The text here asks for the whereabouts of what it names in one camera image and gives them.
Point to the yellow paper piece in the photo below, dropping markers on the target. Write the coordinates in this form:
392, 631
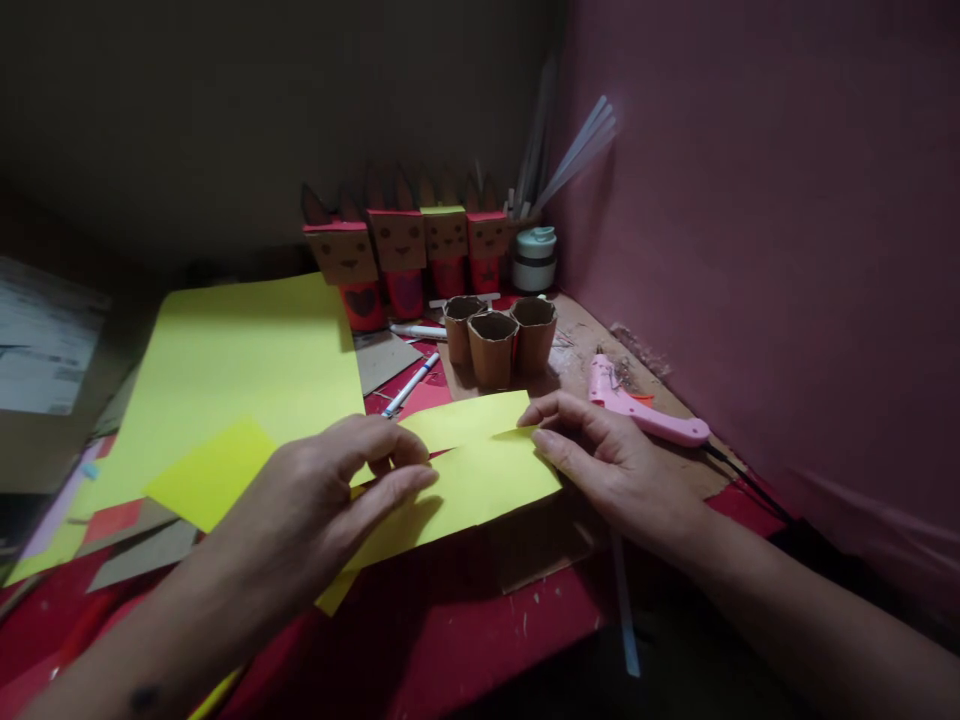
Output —
487, 472

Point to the person's right index finger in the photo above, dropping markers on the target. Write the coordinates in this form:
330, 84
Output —
559, 405

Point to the cardboard bunny with yellow band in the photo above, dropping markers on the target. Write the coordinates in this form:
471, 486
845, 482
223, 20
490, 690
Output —
447, 244

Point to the person's left index finger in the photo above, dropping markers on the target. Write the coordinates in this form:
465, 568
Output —
394, 439

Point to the person's right thumb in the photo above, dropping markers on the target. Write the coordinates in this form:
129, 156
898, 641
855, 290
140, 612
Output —
559, 456

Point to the clear glue stick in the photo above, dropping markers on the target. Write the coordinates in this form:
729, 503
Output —
625, 600

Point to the red paper scrap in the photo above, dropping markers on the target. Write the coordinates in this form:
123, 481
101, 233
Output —
112, 521

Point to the white bottle with pale lid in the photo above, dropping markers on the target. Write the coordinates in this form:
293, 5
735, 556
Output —
533, 262

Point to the tall cardboard bunny figure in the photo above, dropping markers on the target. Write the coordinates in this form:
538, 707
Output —
397, 240

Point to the cardboard bunny with star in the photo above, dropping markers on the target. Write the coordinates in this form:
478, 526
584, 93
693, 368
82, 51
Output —
487, 244

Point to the white pen with blue cap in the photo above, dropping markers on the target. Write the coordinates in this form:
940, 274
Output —
411, 386

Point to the brown cardboard mat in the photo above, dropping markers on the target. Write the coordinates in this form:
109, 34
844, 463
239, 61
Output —
592, 352

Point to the small yellow paper square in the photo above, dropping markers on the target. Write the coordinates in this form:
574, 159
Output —
206, 476

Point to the flat brown cardboard piece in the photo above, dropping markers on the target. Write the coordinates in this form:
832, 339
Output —
544, 544

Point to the grey cardboard sheet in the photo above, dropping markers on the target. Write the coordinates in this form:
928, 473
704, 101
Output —
386, 360

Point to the large yellow paper sheet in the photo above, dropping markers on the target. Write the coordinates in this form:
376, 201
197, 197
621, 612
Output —
247, 360

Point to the brown cardboard scrap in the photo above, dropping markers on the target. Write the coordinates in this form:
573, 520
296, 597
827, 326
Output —
146, 559

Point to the bundle of clear glue sticks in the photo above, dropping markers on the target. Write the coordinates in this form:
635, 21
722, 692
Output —
574, 154

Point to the pink glue gun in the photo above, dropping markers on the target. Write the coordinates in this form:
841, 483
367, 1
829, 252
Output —
637, 409

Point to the cardboard box with white label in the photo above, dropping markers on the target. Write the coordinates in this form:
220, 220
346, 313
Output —
45, 360

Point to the white marker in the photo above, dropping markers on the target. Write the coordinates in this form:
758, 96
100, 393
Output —
416, 331

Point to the person's right hand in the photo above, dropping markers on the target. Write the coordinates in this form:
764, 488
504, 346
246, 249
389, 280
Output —
622, 472

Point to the person's left thumb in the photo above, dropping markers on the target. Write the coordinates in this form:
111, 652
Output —
401, 491

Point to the cardboard bunny with heart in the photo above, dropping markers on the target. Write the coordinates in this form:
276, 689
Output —
346, 259

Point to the person's left hand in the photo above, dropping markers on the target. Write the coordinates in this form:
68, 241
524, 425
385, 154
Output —
300, 495

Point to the brown cardboard tube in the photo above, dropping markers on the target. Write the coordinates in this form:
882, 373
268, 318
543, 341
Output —
493, 352
535, 337
459, 334

